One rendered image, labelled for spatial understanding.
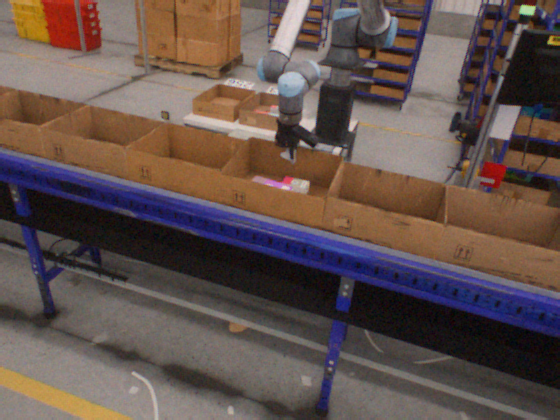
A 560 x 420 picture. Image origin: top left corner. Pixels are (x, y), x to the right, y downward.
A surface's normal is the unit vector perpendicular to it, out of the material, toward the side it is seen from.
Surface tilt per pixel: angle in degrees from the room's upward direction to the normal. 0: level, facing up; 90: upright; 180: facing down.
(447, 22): 90
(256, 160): 96
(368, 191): 89
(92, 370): 0
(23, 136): 90
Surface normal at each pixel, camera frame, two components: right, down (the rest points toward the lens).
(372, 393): 0.09, -0.85
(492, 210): -0.31, 0.46
